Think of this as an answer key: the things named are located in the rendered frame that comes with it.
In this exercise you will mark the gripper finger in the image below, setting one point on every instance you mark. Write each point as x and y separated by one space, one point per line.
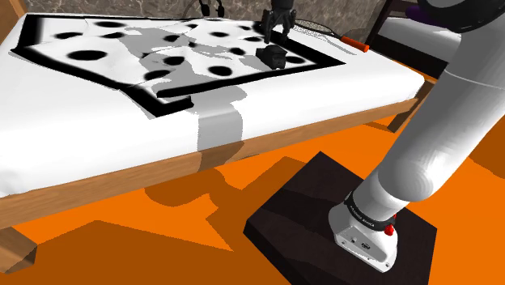
267 27
288 29

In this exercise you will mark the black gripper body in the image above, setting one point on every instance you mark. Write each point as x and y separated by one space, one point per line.
283 8

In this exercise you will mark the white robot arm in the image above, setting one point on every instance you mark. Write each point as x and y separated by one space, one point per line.
446 130

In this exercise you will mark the small black blocky object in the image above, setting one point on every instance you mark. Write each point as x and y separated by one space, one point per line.
273 56

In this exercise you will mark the white blanket with black spots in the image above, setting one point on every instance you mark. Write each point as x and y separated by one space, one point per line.
126 59

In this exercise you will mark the dark robot stand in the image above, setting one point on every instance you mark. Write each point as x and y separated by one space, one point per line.
300 221

